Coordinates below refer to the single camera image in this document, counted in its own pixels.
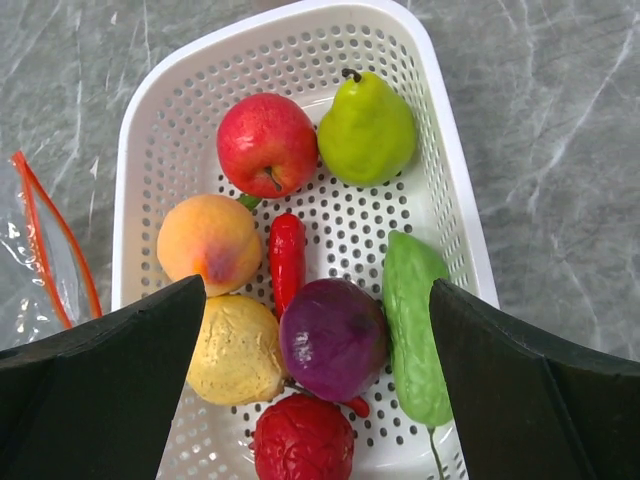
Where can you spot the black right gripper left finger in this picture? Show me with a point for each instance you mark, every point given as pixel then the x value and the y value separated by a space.
pixel 97 401

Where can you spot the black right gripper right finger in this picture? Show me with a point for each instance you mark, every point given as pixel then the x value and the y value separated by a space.
pixel 528 404

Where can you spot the clear zip top bag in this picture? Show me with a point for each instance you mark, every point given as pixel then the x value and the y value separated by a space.
pixel 46 283

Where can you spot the yellow pear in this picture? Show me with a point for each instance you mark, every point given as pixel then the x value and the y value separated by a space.
pixel 237 358

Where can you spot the green bitter gourd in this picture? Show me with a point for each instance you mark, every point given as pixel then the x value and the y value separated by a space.
pixel 410 269

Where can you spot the dark red wrinkled fruit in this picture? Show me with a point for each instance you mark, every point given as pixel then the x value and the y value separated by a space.
pixel 303 437

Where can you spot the orange peach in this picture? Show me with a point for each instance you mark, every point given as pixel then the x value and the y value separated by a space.
pixel 213 236

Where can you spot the purple onion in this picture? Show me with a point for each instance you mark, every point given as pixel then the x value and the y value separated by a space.
pixel 334 339

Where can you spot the green pear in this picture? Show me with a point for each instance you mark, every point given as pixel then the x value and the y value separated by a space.
pixel 368 135

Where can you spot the red chili pepper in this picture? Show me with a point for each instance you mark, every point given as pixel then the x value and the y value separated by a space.
pixel 287 263

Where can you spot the red apple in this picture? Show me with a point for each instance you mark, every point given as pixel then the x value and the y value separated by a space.
pixel 266 146

